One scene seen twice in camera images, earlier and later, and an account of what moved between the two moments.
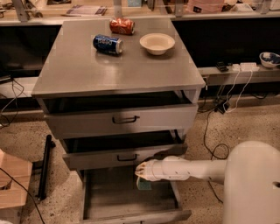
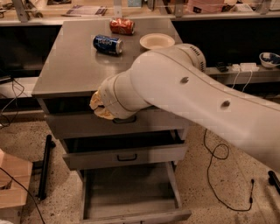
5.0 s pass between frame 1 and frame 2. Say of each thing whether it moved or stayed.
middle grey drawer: stayed
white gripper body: moved
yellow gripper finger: moved
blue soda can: stayed
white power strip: stayed
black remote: stayed
